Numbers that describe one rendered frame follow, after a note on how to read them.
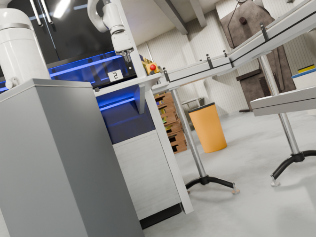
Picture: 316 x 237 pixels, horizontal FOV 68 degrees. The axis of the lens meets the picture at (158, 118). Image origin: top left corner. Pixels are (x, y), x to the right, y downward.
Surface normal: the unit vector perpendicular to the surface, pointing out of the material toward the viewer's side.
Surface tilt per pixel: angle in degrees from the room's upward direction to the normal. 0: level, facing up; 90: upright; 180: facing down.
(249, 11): 90
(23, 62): 90
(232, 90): 90
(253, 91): 90
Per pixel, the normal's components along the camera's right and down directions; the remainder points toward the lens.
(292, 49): -0.29, 0.11
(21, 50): 0.47, -0.16
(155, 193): 0.19, -0.07
